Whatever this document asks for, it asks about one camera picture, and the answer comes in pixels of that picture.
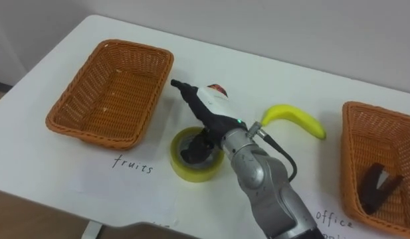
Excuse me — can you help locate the orange wicker basket with clip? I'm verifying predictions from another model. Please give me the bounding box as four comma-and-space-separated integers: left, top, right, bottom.
339, 101, 410, 239

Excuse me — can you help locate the black binder clip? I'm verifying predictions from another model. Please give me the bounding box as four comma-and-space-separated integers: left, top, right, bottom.
358, 162, 405, 215

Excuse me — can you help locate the yellow tape roll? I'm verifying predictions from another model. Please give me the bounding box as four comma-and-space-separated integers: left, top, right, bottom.
169, 126, 225, 183

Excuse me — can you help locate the yellow banana soft toy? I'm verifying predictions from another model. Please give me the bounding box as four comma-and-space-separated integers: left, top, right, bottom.
260, 104, 327, 141

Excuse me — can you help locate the empty orange wicker basket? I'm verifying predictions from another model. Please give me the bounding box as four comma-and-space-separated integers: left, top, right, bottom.
45, 39, 175, 151

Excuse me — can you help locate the red soft toy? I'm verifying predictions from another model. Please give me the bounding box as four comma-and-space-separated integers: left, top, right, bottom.
207, 83, 229, 98

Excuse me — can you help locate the white desk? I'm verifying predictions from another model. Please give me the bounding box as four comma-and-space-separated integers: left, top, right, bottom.
0, 14, 410, 239

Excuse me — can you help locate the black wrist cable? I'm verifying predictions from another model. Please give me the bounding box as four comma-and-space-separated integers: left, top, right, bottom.
247, 121, 298, 183

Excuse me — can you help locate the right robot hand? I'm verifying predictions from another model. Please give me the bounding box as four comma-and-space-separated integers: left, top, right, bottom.
170, 78, 249, 165

